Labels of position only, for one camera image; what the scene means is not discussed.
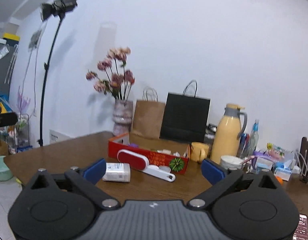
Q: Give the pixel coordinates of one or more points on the brown paper bag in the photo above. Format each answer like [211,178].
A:
[148,115]

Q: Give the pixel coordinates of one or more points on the white textured bowl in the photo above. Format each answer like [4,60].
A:
[228,161]

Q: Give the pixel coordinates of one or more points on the pink mottled ceramic vase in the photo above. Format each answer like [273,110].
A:
[122,117]

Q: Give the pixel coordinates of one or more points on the dark wooden chair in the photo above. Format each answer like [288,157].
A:
[304,159]

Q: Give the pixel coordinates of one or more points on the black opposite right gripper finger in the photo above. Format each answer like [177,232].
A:
[8,119]

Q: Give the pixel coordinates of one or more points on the orange fruit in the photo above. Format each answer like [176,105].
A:
[280,180]

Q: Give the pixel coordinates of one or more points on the blue tissue packet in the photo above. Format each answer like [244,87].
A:
[283,173]

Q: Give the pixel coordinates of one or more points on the smartphone with red screen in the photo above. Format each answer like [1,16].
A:
[301,232]

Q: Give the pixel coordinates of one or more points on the yellow ceramic mug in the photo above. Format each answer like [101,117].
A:
[198,151]

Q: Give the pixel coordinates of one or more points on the yellow thermos jug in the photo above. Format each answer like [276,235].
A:
[228,132]

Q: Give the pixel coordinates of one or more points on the white wall calendar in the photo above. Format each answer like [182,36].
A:
[55,137]

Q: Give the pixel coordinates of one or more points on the green plastic basin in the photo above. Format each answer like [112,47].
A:
[5,172]

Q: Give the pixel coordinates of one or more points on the red cardboard box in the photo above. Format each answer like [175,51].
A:
[159,152]

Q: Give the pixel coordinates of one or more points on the purple plastic bag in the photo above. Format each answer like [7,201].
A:
[265,159]

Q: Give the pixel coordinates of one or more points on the black paper bag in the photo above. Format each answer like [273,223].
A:
[185,116]

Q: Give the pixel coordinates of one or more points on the clear plastic water bottle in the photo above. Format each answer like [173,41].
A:
[253,139]

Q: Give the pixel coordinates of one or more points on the white tissue pack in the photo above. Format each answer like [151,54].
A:
[117,172]

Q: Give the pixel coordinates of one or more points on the pink flower bouquet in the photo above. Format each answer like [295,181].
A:
[119,80]

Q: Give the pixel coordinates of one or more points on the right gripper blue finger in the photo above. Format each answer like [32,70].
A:
[83,181]
[223,182]

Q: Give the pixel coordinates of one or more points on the red white lint brush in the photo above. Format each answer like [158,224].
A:
[141,163]

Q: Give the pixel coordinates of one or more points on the purple round lid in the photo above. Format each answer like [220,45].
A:
[133,145]

